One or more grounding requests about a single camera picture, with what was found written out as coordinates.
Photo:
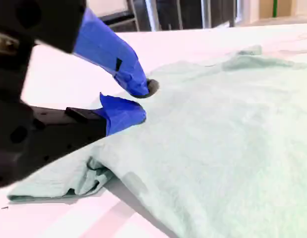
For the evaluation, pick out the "green vertical strip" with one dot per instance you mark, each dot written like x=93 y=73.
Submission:
x=274 y=7

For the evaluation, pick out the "grey metal chair frame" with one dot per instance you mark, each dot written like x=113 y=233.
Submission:
x=133 y=15

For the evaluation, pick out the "grey metal pole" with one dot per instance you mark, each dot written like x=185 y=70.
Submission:
x=206 y=12

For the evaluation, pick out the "pale green T-shirt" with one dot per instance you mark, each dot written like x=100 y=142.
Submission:
x=205 y=148

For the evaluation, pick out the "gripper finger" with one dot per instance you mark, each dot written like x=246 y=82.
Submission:
x=123 y=114
x=106 y=47

